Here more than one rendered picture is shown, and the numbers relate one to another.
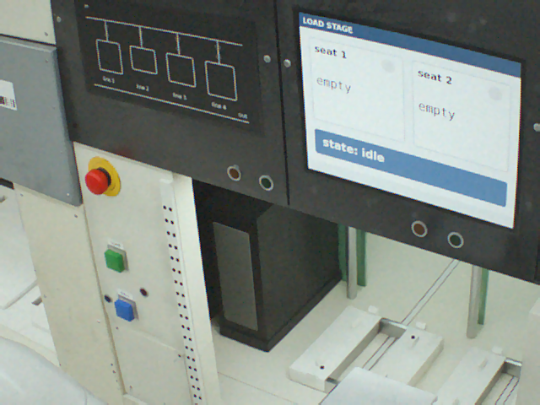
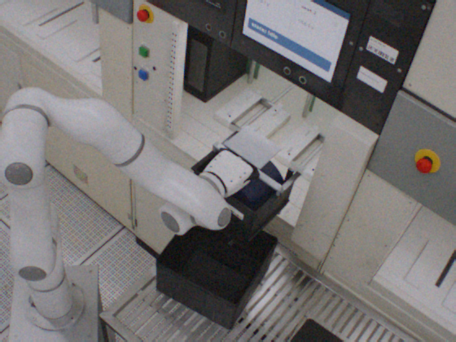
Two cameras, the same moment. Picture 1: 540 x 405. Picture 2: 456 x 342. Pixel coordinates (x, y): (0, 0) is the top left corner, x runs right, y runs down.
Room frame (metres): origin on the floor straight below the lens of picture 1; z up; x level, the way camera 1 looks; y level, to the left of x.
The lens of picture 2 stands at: (-0.16, 0.04, 2.36)
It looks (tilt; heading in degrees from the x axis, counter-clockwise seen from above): 49 degrees down; 354
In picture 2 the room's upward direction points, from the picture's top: 10 degrees clockwise
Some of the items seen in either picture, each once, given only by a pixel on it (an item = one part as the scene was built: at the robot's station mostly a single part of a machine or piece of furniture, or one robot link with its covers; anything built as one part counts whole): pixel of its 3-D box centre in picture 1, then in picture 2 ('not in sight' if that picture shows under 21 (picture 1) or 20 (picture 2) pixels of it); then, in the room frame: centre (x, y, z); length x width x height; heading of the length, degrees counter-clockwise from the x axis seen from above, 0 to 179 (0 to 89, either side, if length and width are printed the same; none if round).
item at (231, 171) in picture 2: not in sight; (225, 174); (0.79, -0.04, 1.25); 0.11 x 0.10 x 0.07; 143
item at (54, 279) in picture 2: not in sight; (38, 241); (0.64, 0.44, 1.07); 0.19 x 0.12 x 0.24; 10
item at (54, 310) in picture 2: not in sight; (50, 289); (0.61, 0.44, 0.85); 0.19 x 0.19 x 0.18
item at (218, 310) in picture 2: not in sight; (216, 264); (0.76, -0.06, 0.85); 0.28 x 0.28 x 0.17; 63
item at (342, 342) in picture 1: (368, 356); (252, 115); (1.40, -0.16, 0.89); 0.22 x 0.21 x 0.04; 143
